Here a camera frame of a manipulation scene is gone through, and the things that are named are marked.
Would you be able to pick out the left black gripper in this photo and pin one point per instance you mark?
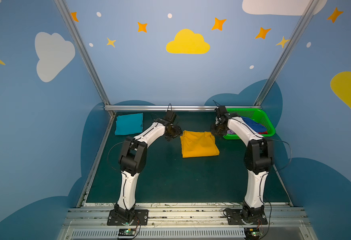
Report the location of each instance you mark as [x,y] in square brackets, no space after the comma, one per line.
[174,131]

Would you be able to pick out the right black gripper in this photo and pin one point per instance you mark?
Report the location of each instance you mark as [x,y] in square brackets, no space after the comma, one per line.
[218,129]

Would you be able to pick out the yellow printed t-shirt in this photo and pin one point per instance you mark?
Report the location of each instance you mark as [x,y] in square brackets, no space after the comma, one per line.
[198,144]

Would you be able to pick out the green plastic laundry basket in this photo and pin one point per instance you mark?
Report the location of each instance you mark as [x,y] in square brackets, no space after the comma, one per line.
[256,115]

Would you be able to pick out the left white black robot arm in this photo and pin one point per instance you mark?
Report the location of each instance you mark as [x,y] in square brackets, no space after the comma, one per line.
[132,161]

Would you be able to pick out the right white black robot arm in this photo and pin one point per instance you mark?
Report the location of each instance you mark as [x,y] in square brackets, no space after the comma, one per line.
[258,159]

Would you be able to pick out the lavender t-shirt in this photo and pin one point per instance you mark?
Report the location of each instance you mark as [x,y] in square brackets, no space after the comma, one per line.
[231,132]

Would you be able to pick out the blue t-shirt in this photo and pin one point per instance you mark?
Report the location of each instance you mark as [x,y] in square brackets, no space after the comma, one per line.
[254,125]

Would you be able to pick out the folded teal t-shirt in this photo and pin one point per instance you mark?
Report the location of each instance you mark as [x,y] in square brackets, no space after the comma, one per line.
[129,124]

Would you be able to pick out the right green circuit board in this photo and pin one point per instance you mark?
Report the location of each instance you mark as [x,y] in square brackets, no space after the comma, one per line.
[252,234]

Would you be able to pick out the green circuit board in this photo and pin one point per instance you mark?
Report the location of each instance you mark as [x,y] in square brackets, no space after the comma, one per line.
[252,234]
[126,233]

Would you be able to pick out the left green circuit board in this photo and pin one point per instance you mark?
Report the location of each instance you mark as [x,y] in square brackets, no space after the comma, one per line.
[126,233]

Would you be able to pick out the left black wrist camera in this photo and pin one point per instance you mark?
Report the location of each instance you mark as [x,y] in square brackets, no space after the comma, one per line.
[170,116]

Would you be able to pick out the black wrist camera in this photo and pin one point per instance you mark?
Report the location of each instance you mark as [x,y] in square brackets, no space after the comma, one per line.
[170,116]
[221,112]

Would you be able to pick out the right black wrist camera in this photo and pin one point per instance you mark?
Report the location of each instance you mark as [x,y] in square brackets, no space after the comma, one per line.
[221,112]

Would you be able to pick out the horizontal aluminium frame bar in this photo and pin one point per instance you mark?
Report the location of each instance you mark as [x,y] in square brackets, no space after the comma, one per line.
[158,108]

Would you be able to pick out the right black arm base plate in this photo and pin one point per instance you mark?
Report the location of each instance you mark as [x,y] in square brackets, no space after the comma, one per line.
[235,217]

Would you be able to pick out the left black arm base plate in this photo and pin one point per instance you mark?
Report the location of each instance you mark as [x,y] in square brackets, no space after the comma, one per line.
[138,217]

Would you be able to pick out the right side table rail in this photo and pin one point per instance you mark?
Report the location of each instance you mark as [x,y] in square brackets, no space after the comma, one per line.
[283,187]

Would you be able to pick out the table rail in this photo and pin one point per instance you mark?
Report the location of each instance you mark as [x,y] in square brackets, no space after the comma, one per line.
[283,187]
[90,178]

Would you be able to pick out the left side table rail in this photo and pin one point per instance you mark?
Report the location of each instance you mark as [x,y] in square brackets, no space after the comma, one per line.
[90,178]

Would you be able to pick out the aluminium mounting rail base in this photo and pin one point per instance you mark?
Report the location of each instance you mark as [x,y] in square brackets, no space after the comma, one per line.
[187,221]

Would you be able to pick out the left aluminium frame post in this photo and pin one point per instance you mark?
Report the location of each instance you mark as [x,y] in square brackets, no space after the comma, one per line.
[73,30]

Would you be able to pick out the aluminium frame post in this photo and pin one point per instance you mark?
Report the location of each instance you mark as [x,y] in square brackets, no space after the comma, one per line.
[288,49]
[73,30]

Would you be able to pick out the right aluminium frame post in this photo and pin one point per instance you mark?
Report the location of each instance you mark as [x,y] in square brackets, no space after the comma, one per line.
[288,49]

